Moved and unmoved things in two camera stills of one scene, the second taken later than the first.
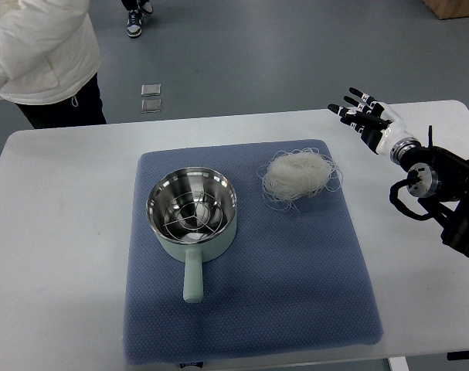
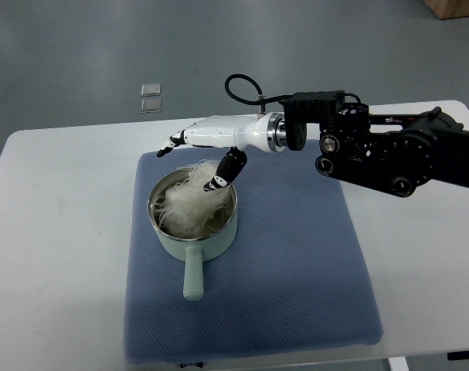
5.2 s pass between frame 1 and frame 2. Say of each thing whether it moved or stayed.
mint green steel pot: stayed
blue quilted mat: stayed
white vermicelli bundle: moved
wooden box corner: stayed
